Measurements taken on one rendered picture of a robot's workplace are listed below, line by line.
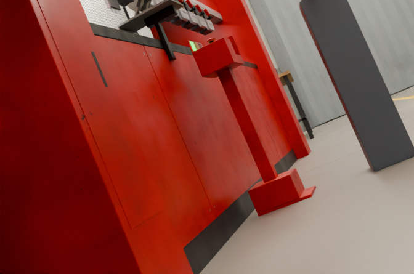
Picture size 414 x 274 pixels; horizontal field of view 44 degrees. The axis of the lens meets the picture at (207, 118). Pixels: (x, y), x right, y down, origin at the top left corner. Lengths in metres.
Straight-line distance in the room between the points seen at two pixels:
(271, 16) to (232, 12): 5.44
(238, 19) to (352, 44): 2.30
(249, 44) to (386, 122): 2.34
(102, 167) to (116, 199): 0.08
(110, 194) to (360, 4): 8.97
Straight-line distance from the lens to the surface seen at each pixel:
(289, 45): 9.74
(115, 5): 2.37
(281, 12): 9.83
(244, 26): 4.37
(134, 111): 1.67
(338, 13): 2.21
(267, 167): 2.28
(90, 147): 1.15
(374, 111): 2.19
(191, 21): 3.40
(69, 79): 1.20
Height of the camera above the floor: 0.34
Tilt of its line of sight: 4 degrees up
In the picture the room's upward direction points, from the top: 23 degrees counter-clockwise
